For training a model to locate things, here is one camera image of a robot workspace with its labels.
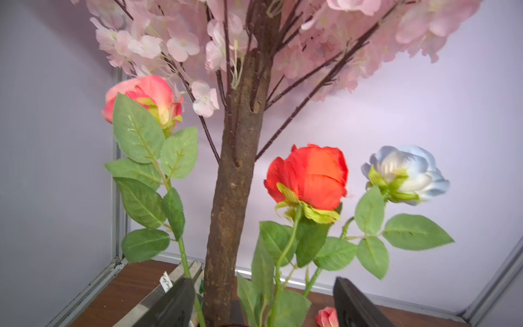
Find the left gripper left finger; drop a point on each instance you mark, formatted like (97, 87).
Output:
(172, 309)

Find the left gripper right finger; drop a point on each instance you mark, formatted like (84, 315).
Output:
(354, 309)

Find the red rose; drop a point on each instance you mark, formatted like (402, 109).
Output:
(308, 187)

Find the white rose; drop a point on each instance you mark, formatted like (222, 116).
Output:
(407, 175)

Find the pink orange rose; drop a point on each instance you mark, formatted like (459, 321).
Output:
(143, 113)

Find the pink rose far left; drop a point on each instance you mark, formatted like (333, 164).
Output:
(327, 317)

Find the pink cherry blossom tree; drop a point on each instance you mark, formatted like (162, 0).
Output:
(243, 57)

